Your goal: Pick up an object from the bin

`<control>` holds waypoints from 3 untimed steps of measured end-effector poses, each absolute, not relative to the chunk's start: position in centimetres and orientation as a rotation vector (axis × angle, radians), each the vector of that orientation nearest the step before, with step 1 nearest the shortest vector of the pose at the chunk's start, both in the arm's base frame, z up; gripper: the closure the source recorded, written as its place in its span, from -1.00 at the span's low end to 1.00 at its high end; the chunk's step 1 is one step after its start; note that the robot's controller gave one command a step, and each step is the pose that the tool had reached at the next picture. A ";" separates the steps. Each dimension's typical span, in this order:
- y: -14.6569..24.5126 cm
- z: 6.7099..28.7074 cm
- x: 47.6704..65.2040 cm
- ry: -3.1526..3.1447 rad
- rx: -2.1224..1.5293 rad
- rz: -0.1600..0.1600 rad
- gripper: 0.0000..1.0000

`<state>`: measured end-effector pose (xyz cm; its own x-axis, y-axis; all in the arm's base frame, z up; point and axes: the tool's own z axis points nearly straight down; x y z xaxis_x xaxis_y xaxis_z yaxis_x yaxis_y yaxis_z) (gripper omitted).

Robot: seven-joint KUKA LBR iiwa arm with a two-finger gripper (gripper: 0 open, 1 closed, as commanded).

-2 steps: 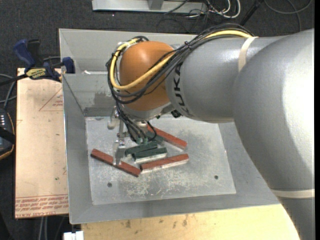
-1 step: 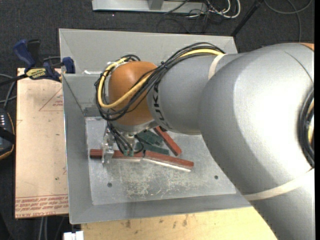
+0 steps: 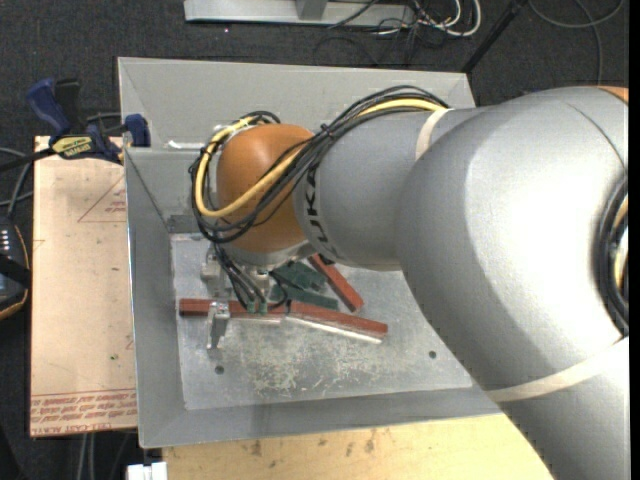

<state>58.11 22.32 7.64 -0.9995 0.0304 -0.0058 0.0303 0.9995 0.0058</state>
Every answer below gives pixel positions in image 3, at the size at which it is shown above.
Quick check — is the brown cardboard board, red print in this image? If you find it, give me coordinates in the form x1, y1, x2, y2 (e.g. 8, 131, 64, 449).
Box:
29, 135, 139, 439

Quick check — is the dark green flat block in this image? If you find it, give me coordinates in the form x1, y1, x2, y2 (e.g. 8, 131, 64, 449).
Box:
272, 260, 327, 290
268, 284, 341, 312

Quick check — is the grey metal bin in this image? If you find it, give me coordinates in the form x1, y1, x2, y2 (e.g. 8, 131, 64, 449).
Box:
117, 56, 507, 450

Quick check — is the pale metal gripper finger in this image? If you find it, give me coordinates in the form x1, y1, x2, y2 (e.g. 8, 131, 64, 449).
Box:
206, 301, 232, 353
200, 248, 224, 297

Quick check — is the red-brown flat block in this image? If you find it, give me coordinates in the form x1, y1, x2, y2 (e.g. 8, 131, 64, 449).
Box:
307, 252, 365, 314
283, 300, 390, 345
178, 297, 284, 326

